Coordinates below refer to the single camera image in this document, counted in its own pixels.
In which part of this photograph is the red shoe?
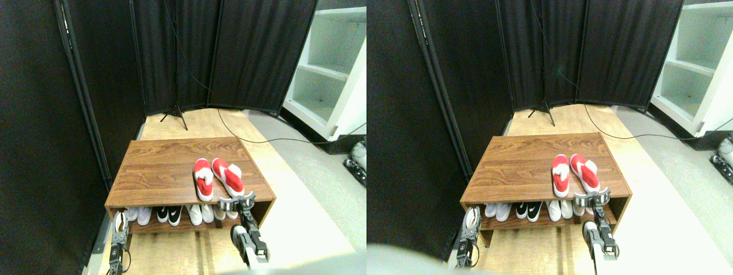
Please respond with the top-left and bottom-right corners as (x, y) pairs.
(193, 159), (215, 202)
(570, 154), (602, 194)
(551, 154), (572, 198)
(211, 158), (246, 198)

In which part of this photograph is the grey curtain foot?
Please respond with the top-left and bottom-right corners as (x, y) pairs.
(90, 221), (112, 256)

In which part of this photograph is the brown shoe rack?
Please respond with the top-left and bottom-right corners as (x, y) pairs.
(104, 136), (277, 247)
(460, 132), (633, 248)

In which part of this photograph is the black stand foot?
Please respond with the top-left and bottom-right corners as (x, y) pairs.
(527, 102), (555, 126)
(160, 105), (188, 130)

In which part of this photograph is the grey machine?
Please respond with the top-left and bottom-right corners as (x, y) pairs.
(344, 139), (367, 187)
(710, 136), (733, 185)

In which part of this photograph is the white shelf unit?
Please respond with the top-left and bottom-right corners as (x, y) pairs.
(283, 6), (367, 141)
(651, 0), (733, 136)

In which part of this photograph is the black curtain pole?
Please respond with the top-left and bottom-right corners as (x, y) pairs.
(405, 0), (467, 187)
(53, 0), (112, 193)

